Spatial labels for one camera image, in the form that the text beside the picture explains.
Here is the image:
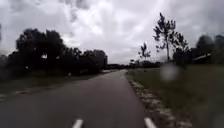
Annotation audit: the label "tall thin tree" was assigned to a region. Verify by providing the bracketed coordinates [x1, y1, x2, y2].
[152, 12, 190, 63]

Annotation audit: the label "row of dark trees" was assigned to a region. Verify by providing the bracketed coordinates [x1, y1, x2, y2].
[0, 27, 109, 81]

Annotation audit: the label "grey asphalt road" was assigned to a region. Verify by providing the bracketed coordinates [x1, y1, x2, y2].
[0, 69, 158, 128]

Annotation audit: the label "small thin tree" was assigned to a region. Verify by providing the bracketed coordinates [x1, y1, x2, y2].
[137, 41, 152, 62]

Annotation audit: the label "dark bushy trees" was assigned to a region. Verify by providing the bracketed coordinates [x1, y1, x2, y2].
[172, 33, 224, 66]

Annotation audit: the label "grass verge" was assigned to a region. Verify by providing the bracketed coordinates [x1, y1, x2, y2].
[0, 69, 118, 98]

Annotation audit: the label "grass field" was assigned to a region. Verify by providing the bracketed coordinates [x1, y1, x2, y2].
[126, 63, 224, 128]

